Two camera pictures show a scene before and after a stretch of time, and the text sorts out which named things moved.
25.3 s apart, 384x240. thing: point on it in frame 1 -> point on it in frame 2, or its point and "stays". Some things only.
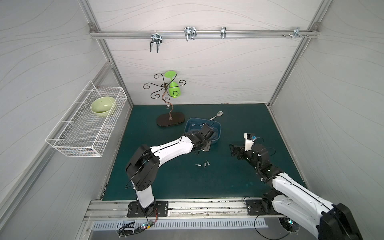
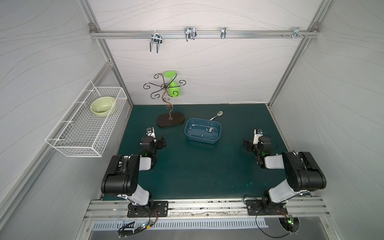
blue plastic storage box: (192, 124) stays
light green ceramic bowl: (101, 106) stays
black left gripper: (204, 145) -> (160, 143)
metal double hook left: (156, 38) stays
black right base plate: (254, 207) stays
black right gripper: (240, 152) -> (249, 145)
